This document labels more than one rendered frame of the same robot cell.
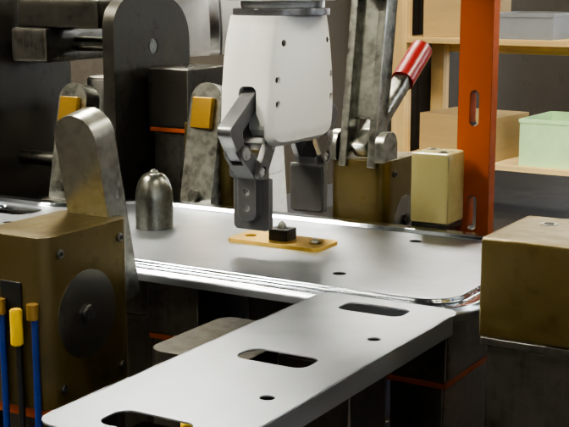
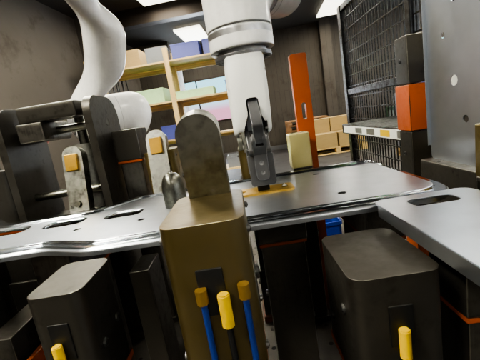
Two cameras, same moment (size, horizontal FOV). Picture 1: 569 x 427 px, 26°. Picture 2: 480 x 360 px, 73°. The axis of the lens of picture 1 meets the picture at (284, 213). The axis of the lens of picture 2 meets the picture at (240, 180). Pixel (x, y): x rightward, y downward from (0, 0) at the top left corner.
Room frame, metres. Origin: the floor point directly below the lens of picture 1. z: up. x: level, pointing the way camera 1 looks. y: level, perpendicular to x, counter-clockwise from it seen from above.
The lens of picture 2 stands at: (0.59, 0.25, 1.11)
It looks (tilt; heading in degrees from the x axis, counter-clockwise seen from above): 11 degrees down; 331
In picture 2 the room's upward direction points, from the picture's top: 9 degrees counter-clockwise
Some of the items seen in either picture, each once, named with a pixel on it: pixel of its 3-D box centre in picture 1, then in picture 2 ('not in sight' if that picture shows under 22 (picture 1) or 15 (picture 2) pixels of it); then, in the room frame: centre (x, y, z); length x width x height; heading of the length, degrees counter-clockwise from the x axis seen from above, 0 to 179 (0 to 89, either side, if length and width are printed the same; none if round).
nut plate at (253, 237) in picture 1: (282, 235); (263, 186); (0.96, 0.00, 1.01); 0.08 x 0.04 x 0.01; 60
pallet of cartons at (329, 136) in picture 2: not in sight; (331, 134); (5.93, -5.34, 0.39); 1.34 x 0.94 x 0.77; 54
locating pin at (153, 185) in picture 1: (154, 207); (174, 193); (1.03, 0.11, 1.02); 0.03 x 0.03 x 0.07
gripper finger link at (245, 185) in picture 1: (245, 188); (261, 160); (0.92, 0.03, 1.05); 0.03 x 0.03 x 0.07; 59
